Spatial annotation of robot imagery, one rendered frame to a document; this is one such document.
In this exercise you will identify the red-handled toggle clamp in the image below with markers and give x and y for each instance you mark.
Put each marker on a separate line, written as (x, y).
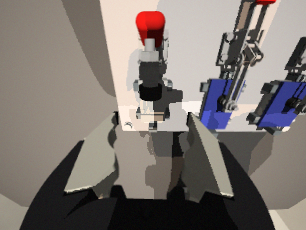
(150, 25)

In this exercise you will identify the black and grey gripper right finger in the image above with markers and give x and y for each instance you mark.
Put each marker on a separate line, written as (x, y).
(215, 179)

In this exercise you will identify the toggle clamp with red handle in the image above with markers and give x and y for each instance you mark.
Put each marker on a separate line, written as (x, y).
(298, 59)
(242, 49)

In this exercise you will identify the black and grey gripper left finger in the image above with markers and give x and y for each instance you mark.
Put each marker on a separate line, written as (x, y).
(86, 174)

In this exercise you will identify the white fixture plate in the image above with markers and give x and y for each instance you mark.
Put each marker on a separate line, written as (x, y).
(196, 28)

